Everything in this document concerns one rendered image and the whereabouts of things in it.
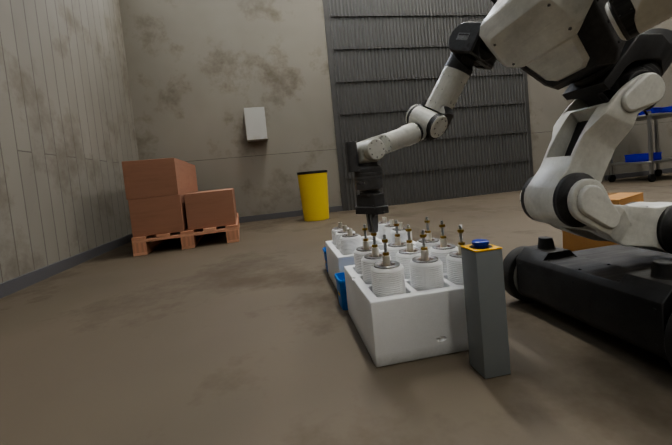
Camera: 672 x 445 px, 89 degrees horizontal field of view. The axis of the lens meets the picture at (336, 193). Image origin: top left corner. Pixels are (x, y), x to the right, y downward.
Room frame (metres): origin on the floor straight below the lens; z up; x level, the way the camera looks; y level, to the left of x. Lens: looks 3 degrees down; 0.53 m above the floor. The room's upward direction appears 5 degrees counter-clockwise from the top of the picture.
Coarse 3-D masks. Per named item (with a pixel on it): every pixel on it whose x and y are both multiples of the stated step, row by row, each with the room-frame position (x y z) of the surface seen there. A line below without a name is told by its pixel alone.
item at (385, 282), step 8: (400, 264) 0.97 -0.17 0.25; (376, 272) 0.94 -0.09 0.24; (384, 272) 0.93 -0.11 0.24; (392, 272) 0.93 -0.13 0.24; (400, 272) 0.94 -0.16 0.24; (376, 280) 0.95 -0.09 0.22; (384, 280) 0.93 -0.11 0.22; (392, 280) 0.93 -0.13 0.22; (400, 280) 0.94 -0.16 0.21; (376, 288) 0.95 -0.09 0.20; (384, 288) 0.93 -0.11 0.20; (392, 288) 0.93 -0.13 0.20; (400, 288) 0.94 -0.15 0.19; (376, 296) 0.95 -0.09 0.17; (384, 296) 0.94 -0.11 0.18
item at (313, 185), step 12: (300, 180) 4.09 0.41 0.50; (312, 180) 4.02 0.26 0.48; (324, 180) 4.09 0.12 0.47; (300, 192) 4.13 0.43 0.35; (312, 192) 4.02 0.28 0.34; (324, 192) 4.09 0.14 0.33; (312, 204) 4.03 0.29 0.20; (324, 204) 4.08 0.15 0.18; (312, 216) 4.04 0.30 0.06; (324, 216) 4.08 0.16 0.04
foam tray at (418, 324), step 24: (360, 288) 1.01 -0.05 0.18; (408, 288) 0.97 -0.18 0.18; (456, 288) 0.93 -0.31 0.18; (360, 312) 1.03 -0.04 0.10; (384, 312) 0.90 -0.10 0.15; (408, 312) 0.91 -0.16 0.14; (432, 312) 0.92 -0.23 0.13; (456, 312) 0.93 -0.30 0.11; (384, 336) 0.89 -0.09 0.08; (408, 336) 0.90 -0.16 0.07; (432, 336) 0.92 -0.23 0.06; (456, 336) 0.93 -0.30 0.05; (384, 360) 0.89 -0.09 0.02; (408, 360) 0.90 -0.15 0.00
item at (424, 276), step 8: (416, 264) 0.97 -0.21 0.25; (424, 264) 0.96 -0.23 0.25; (432, 264) 0.95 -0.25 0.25; (440, 264) 0.96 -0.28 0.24; (416, 272) 0.96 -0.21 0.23; (424, 272) 0.95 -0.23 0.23; (432, 272) 0.95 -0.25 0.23; (440, 272) 0.96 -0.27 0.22; (416, 280) 0.97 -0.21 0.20; (424, 280) 0.95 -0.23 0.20; (432, 280) 0.95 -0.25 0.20; (440, 280) 0.96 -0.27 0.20; (416, 288) 0.97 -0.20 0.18; (424, 288) 0.95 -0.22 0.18; (432, 288) 0.95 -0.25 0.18
